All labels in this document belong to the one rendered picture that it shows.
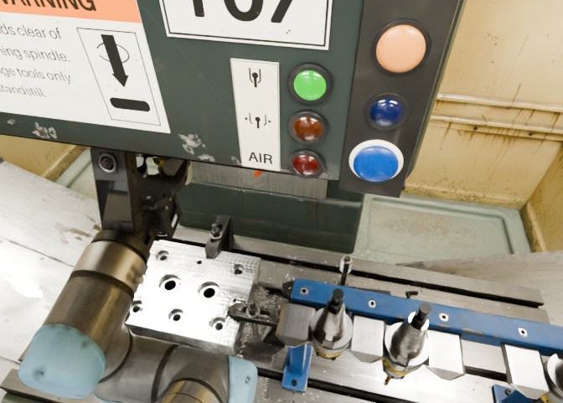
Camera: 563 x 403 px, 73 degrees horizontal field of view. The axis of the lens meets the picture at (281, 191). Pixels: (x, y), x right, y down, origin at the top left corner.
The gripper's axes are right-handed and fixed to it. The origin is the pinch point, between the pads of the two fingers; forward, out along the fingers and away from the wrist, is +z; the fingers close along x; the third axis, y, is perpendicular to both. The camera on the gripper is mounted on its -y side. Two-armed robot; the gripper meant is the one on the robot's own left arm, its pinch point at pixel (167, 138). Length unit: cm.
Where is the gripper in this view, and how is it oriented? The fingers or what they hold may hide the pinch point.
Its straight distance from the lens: 61.9
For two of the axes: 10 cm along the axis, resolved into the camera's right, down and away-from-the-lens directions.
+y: 0.2, 6.7, 7.4
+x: 9.9, 0.9, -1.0
